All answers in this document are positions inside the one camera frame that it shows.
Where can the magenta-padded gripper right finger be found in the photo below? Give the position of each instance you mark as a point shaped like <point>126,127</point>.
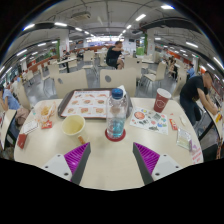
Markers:
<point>149,158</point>

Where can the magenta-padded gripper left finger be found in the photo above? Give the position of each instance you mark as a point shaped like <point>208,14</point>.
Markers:
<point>75,158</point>

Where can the clear blue-capped water bottle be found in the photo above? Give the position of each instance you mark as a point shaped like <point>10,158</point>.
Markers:
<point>116,115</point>

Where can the printed paper flyer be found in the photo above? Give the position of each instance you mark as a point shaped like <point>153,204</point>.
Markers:
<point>148,120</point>

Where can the flat round red coaster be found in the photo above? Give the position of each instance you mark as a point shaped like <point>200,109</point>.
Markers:
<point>108,136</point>

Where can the clear plastic bag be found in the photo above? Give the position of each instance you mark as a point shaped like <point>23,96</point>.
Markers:
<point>184,138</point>

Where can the small red sauce packet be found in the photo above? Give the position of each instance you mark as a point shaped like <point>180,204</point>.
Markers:
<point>46,124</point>
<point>173,124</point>

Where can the white sticker with red print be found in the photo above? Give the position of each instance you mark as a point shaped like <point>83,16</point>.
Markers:
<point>197,154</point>

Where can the brown tray with paper liner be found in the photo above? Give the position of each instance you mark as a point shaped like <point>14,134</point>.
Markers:
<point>85,105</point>

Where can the food wrapper with fries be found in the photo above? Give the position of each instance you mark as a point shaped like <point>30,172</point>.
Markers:
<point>46,111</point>

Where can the white paper receipt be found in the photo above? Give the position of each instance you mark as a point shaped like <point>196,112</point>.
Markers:
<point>30,126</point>

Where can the red box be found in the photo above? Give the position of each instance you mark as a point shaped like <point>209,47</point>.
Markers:
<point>22,141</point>

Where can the red paper cup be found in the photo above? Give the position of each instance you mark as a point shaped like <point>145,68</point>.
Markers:
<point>161,100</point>

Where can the pink bag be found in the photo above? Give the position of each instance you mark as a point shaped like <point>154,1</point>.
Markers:
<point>22,115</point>

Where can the beige side table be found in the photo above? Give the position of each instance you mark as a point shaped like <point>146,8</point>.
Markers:
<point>211,121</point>
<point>6,125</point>

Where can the beige chair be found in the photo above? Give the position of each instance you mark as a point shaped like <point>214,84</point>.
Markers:
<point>121,78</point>
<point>71,83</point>

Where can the white paper napkin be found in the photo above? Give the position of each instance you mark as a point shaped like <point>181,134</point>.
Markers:
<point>122,88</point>

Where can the person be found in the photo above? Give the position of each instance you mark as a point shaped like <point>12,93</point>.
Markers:
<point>173,66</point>
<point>191,93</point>
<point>10,101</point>
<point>191,71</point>
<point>113,55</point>

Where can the group of beige chairs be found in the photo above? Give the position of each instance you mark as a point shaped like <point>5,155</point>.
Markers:
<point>159,71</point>

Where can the ceiling air conditioner unit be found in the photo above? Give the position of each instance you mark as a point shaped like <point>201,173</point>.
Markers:
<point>81,16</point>

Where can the ceiling lights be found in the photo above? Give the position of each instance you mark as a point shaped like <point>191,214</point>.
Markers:
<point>166,7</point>

